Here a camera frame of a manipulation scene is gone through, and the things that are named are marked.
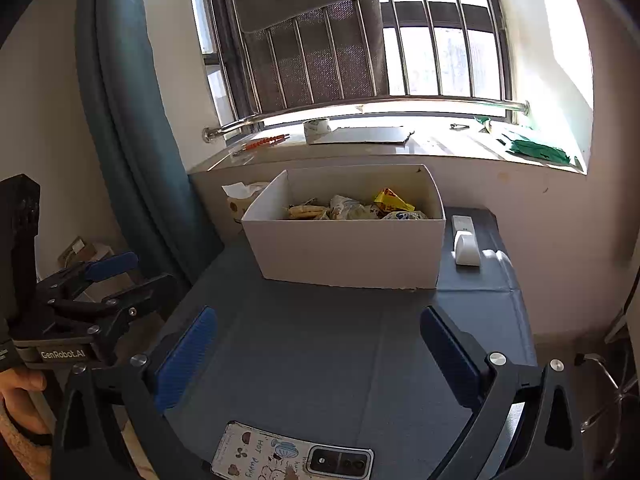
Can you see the small metal clip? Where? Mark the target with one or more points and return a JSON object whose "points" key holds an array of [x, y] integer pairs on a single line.
{"points": [[459, 125]]}

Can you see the white tape roll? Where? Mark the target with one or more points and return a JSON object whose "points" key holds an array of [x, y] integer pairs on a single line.
{"points": [[317, 131]]}

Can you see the yellow tissue pack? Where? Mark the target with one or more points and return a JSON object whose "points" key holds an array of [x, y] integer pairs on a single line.
{"points": [[240, 202]]}

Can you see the phone with cartoon case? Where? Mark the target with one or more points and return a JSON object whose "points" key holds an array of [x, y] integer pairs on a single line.
{"points": [[270, 457]]}

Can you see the clear yellow bread bag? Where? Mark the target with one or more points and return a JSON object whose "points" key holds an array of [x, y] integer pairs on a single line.
{"points": [[305, 212]]}

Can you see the yellow packet with red label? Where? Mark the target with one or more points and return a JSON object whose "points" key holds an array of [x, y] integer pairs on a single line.
{"points": [[392, 200]]}

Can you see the red orange beaded stick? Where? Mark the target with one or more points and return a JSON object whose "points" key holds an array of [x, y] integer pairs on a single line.
{"points": [[265, 142]]}

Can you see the small brown cardboard box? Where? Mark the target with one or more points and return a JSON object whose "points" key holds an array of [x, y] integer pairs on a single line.
{"points": [[82, 255]]}

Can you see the person's left forearm fluffy sleeve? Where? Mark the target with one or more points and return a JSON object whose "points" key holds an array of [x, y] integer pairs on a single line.
{"points": [[20, 452]]}

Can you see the long cream snack packet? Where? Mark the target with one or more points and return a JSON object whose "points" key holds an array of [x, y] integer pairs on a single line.
{"points": [[347, 207]]}

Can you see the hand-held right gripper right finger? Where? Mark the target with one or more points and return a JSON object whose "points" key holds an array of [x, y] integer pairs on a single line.
{"points": [[450, 357]]}

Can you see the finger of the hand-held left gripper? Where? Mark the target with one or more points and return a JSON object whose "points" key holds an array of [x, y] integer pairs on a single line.
{"points": [[112, 264], [145, 292]]}

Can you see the white chair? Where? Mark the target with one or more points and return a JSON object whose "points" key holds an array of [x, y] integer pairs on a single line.
{"points": [[612, 385]]}

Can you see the flat cardboard sheet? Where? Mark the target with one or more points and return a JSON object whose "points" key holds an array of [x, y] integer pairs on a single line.
{"points": [[365, 135]]}

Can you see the white cardboard box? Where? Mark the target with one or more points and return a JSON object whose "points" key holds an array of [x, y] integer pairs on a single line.
{"points": [[345, 250]]}

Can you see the grey mesh cloth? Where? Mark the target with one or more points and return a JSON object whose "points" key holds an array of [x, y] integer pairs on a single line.
{"points": [[310, 35]]}

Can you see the metal window guard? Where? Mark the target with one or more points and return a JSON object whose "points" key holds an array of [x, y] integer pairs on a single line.
{"points": [[460, 35]]}

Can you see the teal curtain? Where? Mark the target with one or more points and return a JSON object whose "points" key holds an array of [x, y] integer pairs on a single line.
{"points": [[135, 135]]}

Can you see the metal rail bar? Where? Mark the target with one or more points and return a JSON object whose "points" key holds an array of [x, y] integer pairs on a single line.
{"points": [[380, 106]]}

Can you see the white remote control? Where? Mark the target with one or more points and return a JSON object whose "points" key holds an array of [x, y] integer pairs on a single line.
{"points": [[466, 247]]}

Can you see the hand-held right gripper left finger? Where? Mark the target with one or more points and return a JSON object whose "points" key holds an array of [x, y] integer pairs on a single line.
{"points": [[185, 360]]}

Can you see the person's left hand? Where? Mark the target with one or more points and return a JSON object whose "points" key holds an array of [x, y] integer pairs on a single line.
{"points": [[22, 384]]}

